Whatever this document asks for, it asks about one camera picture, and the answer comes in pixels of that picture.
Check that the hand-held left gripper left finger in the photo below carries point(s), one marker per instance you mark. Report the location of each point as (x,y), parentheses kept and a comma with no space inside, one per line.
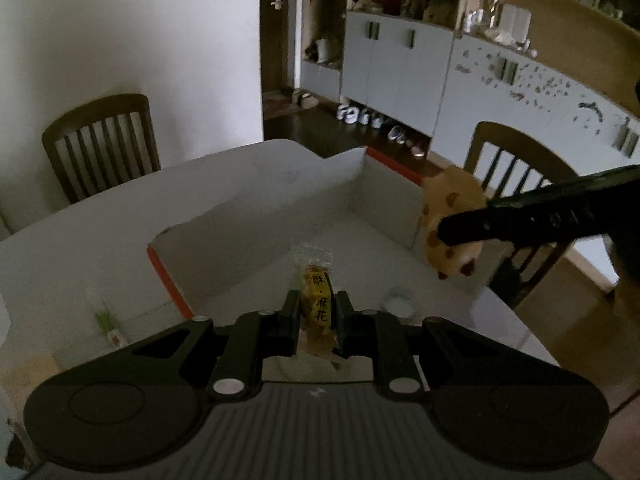
(292,312)

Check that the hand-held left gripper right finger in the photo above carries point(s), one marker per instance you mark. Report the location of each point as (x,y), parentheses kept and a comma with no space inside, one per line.
(343,312)

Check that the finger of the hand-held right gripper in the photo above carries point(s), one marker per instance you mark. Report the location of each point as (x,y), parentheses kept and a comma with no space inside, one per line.
(575,187)
(525,225)

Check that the yellow label snack packet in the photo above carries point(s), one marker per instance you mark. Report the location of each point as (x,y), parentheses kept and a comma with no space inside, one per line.
(318,300)

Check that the cookie shaped plush toy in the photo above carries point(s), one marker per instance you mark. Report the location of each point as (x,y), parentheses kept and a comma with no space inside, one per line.
(450,187)

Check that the red cardboard box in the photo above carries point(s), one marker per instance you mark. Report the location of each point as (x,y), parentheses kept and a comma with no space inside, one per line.
(300,200)

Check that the brown wooden slatted chair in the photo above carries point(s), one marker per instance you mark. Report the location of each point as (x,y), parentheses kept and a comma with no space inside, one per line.
(500,135)
(95,110)

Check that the white box on shelf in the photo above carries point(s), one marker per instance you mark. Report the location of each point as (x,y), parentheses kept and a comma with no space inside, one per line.
(515,22)

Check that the row of shoes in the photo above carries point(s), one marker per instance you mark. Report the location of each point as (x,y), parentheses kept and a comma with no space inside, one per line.
(372,120)

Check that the green snack packet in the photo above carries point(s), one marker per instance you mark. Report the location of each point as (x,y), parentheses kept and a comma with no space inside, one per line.
(106,322)

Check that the tall glass jar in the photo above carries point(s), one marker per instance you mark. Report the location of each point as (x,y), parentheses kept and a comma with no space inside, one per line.
(492,7)

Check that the pair of slippers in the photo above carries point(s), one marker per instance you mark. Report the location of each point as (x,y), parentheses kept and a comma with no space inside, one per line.
(303,98)

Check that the dark wooden door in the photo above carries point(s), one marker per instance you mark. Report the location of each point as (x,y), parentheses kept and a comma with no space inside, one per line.
(275,50)

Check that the white bag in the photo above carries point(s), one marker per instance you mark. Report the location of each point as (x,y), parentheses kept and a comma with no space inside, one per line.
(326,49)

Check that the white wall cabinet unit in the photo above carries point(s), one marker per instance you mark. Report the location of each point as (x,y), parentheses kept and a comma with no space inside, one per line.
(400,70)

